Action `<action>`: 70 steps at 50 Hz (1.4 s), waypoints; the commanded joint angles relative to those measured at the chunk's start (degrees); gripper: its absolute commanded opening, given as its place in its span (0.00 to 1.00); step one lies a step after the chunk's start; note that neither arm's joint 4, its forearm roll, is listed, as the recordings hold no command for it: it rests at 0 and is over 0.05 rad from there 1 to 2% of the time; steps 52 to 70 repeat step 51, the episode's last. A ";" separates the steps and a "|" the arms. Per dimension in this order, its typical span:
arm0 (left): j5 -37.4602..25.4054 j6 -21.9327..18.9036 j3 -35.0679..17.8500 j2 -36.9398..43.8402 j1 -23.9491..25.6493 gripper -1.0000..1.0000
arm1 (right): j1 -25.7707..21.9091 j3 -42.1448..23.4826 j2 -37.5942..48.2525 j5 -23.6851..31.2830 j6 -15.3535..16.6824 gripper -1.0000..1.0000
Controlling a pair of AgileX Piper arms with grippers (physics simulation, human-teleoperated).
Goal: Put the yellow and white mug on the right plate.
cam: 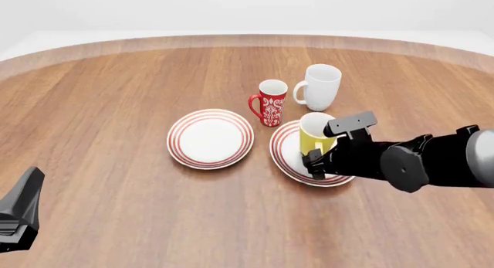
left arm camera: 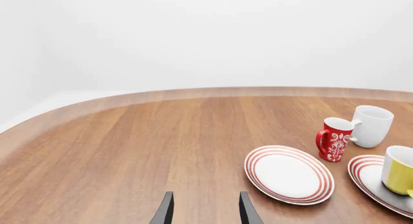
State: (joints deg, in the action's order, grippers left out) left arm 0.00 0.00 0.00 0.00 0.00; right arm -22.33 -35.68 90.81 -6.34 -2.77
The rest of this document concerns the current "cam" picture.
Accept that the white plate with red rings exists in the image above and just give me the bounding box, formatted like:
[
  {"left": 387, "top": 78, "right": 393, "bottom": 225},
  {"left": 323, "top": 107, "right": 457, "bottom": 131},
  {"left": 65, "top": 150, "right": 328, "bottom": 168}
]
[
  {"left": 269, "top": 119, "right": 357, "bottom": 188},
  {"left": 166, "top": 108, "right": 255, "bottom": 171}
]

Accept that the yellow and white mug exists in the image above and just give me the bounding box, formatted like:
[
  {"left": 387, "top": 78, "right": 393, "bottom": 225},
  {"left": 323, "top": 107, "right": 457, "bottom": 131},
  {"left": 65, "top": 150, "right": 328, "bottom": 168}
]
[{"left": 299, "top": 111, "right": 340, "bottom": 157}]

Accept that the red mug with white pattern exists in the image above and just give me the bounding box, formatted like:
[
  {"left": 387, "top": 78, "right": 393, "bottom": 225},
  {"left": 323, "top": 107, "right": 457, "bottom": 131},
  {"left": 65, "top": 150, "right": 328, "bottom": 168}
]
[{"left": 248, "top": 78, "right": 289, "bottom": 127}]

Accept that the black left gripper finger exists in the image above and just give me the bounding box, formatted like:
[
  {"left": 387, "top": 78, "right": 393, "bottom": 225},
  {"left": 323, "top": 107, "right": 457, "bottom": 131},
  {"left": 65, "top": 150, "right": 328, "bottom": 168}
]
[{"left": 0, "top": 166, "right": 46, "bottom": 227}]

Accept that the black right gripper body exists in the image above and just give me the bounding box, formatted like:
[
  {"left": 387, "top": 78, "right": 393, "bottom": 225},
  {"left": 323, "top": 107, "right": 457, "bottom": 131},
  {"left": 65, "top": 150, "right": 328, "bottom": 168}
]
[{"left": 301, "top": 145, "right": 341, "bottom": 181}]

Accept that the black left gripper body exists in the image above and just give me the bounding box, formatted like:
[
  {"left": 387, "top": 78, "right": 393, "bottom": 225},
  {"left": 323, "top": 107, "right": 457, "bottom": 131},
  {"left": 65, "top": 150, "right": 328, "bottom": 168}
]
[{"left": 0, "top": 212, "right": 40, "bottom": 253}]

